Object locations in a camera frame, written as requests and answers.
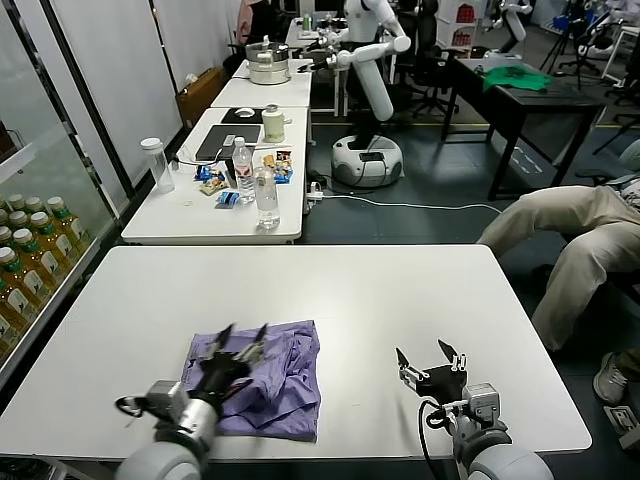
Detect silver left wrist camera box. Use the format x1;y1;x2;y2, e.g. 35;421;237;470
144;379;189;426

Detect metal caster foot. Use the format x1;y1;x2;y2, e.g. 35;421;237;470
603;405;640;451

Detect clear tumbler white lid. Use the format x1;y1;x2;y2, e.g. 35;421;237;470
139;137;176;194

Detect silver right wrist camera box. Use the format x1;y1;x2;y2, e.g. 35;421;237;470
462;383;501;426

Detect clear plastic water bottle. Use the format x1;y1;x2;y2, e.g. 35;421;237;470
253;166;281;230

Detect white humanoid robot body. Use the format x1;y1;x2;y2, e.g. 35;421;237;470
331;0;404;189

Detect black closed laptop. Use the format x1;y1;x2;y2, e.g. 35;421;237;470
194;123;263;162

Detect white robot behind black table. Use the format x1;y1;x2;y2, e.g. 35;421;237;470
487;0;534;56

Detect white floor cable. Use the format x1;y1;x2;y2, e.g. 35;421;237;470
319;191;507;216

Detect purple T-shirt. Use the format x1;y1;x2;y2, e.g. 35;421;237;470
183;319;322;445

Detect black tripod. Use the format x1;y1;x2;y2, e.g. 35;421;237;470
538;19;577;76

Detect grey sneaker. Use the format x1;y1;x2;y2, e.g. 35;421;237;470
593;352;632;406

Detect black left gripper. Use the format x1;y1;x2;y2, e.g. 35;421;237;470
198;322;270;399

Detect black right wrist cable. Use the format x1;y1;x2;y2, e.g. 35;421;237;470
417;397;457;480

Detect white laptop cable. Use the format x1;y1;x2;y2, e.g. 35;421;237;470
171;147;235;166

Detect green cloth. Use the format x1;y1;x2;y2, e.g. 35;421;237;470
482;63;556;94

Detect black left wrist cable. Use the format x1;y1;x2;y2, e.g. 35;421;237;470
114;394;151;420

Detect seated person beige trousers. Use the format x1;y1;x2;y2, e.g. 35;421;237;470
477;139;640;354

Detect black office chair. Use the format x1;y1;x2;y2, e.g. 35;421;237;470
399;9;462;119

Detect pink jacket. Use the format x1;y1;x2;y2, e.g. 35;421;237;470
236;0;268;49

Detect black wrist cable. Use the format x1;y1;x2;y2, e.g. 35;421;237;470
417;397;457;480
114;394;151;420

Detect black mouse pad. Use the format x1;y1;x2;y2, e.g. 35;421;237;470
220;106;268;125

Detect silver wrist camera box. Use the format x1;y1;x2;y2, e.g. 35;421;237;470
144;379;189;426
462;383;501;426

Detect white shelf red items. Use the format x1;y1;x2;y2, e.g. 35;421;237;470
437;0;484;51

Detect brown cardboard box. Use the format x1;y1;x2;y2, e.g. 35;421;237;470
174;66;229;129

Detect cream thermos jug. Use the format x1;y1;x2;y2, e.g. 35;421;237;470
261;103;293;143

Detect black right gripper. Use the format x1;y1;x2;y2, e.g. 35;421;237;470
394;338;470;405

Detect black table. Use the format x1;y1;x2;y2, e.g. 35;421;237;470
442;47;609;202

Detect glass door display fridge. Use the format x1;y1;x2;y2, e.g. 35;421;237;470
0;0;132;386

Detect water bottle red label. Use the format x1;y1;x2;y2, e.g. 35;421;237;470
232;137;256;204

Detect white rectangular table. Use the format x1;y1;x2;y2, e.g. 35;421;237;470
286;16;350;49
121;105;309;246
209;58;314;109

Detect cream steamer pot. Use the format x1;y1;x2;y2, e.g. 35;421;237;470
244;35;292;85

